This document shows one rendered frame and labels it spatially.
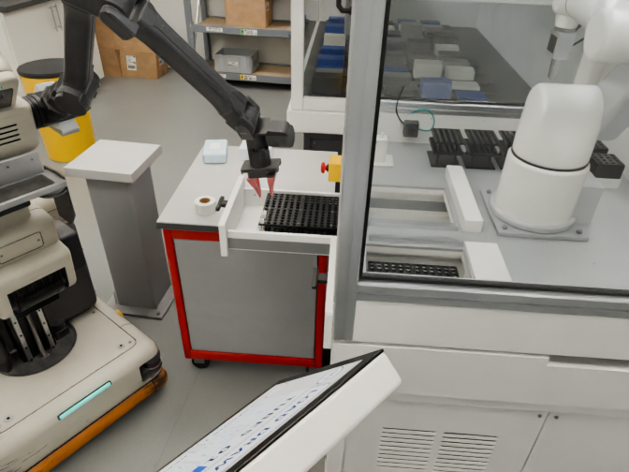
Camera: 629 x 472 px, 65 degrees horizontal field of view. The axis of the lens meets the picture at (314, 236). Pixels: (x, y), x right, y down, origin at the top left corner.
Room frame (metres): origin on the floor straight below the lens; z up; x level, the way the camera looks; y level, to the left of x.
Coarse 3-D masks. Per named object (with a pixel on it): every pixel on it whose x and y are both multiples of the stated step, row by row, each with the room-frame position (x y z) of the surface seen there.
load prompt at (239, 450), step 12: (324, 384) 0.40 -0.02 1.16; (300, 396) 0.40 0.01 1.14; (312, 396) 0.37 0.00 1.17; (288, 408) 0.37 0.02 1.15; (276, 420) 0.35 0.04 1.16; (264, 432) 0.33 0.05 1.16; (240, 444) 0.33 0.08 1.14; (252, 444) 0.31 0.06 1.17; (228, 456) 0.31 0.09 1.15; (240, 456) 0.29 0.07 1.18; (216, 468) 0.29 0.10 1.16
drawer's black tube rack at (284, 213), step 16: (272, 208) 1.24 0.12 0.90; (288, 208) 1.24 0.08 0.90; (304, 208) 1.25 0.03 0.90; (320, 208) 1.25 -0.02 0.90; (336, 208) 1.26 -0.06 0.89; (272, 224) 1.15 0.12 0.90; (288, 224) 1.16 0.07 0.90; (304, 224) 1.16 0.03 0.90; (320, 224) 1.17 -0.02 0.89; (336, 224) 1.17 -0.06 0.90
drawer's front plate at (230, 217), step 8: (240, 176) 1.38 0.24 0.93; (240, 184) 1.32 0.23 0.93; (232, 192) 1.28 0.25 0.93; (240, 192) 1.31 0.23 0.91; (232, 200) 1.23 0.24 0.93; (240, 200) 1.30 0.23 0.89; (232, 208) 1.20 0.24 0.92; (240, 208) 1.30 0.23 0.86; (224, 216) 1.14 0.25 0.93; (232, 216) 1.20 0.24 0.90; (240, 216) 1.29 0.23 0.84; (224, 224) 1.11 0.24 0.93; (232, 224) 1.19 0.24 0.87; (224, 232) 1.10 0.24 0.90; (224, 240) 1.10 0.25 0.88; (224, 248) 1.10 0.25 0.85; (224, 256) 1.10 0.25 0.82
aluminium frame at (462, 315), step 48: (384, 0) 0.68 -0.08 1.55; (384, 48) 0.69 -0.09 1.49; (336, 288) 0.68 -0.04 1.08; (384, 288) 0.68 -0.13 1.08; (432, 288) 0.67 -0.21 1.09; (480, 288) 0.68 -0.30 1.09; (528, 288) 0.68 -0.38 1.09; (336, 336) 0.68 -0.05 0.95; (384, 336) 0.68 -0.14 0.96; (432, 336) 0.67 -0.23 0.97; (480, 336) 0.67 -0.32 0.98; (528, 336) 0.66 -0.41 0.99; (576, 336) 0.66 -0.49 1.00; (624, 336) 0.66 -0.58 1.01
